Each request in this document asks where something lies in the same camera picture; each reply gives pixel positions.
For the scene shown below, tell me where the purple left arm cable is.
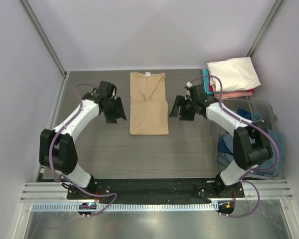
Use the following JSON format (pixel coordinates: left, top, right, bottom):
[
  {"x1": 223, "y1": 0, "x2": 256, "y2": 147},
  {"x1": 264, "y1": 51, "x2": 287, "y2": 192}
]
[{"x1": 48, "y1": 83, "x2": 118, "y2": 221}]

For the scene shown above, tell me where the aluminium frame rail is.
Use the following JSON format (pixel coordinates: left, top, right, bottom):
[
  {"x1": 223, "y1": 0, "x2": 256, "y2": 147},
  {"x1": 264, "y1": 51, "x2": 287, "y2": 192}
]
[{"x1": 20, "y1": 180, "x2": 293, "y2": 203}]

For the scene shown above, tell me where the teal folded t shirt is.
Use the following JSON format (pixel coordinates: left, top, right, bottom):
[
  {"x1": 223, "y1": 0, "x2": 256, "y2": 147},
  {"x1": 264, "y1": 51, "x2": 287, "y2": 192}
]
[{"x1": 202, "y1": 68, "x2": 215, "y2": 95}]

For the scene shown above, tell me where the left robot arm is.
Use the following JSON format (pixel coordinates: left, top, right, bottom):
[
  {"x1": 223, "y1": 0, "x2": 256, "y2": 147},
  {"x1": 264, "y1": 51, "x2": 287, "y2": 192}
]
[{"x1": 39, "y1": 81, "x2": 127, "y2": 199}]

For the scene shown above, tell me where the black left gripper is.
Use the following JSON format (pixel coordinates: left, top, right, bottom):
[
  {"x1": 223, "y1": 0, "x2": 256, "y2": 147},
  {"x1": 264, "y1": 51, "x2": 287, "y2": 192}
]
[{"x1": 103, "y1": 97, "x2": 127, "y2": 123}]

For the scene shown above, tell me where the white folded t shirt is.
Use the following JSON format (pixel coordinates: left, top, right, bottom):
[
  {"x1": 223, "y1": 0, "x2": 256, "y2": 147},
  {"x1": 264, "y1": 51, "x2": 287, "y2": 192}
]
[{"x1": 207, "y1": 57, "x2": 261, "y2": 90}]

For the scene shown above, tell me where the grey blue t shirt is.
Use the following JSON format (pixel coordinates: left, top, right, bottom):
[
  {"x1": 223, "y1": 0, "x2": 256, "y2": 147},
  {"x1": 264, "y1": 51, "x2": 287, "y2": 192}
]
[{"x1": 217, "y1": 111, "x2": 284, "y2": 178}]

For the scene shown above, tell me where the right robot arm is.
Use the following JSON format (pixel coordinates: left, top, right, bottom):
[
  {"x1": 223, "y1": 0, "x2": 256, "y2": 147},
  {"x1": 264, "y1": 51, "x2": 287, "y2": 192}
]
[{"x1": 169, "y1": 84, "x2": 280, "y2": 197}]

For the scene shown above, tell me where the white slotted cable duct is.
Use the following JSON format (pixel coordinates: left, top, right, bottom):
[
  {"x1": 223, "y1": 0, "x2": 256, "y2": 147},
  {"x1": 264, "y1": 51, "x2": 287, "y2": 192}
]
[{"x1": 32, "y1": 201, "x2": 218, "y2": 213}]

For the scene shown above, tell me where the dark blue t shirt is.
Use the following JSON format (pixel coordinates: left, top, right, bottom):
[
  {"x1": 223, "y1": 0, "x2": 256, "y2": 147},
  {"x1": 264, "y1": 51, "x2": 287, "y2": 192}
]
[{"x1": 218, "y1": 108, "x2": 252, "y2": 155}]

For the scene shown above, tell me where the right aluminium corner post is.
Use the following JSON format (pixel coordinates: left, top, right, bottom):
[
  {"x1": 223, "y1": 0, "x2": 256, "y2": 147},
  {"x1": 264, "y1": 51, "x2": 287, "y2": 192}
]
[{"x1": 247, "y1": 0, "x2": 286, "y2": 57}]

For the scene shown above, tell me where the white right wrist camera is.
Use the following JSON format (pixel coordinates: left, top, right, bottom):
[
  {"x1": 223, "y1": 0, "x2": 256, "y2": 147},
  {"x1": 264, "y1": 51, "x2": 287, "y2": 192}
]
[{"x1": 185, "y1": 81, "x2": 192, "y2": 89}]

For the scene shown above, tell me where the beige t shirt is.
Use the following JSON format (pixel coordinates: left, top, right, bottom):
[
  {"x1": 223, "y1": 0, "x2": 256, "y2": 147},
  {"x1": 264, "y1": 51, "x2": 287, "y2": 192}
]
[{"x1": 129, "y1": 72, "x2": 169, "y2": 135}]

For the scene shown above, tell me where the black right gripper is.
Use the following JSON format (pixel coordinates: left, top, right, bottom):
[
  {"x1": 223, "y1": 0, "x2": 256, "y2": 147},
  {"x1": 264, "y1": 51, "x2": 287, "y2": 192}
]
[{"x1": 169, "y1": 95, "x2": 197, "y2": 121}]

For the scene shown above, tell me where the clear plastic bin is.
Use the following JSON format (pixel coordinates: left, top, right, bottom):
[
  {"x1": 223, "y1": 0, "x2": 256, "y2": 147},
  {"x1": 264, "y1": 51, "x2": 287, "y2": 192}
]
[{"x1": 214, "y1": 99, "x2": 284, "y2": 180}]

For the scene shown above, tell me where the left aluminium corner post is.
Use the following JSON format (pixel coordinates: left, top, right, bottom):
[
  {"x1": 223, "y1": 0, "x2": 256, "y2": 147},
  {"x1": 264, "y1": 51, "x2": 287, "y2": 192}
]
[{"x1": 19, "y1": 0, "x2": 67, "y2": 77}]

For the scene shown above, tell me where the aluminium corner post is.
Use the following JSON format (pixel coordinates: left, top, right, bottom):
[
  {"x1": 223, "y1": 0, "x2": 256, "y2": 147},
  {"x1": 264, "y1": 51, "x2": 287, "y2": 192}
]
[
  {"x1": 247, "y1": 0, "x2": 286, "y2": 57},
  {"x1": 19, "y1": 0, "x2": 67, "y2": 77}
]

